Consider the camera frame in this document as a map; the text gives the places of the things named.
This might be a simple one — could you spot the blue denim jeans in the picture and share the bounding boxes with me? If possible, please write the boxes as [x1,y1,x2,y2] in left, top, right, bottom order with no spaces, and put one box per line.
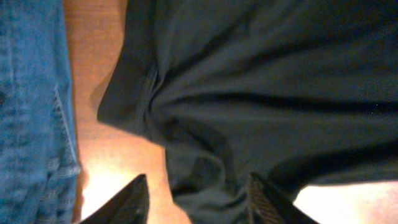
[1,0,80,224]

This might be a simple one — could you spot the dark green polo shirt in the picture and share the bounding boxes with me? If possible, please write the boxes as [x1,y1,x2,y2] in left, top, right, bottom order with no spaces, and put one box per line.
[98,0,397,223]

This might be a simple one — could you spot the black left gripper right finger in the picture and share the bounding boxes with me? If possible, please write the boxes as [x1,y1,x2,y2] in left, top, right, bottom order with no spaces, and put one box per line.
[246,173,318,224]

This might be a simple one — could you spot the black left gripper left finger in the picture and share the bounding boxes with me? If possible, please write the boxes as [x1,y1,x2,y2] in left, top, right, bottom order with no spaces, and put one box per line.
[81,174,149,224]

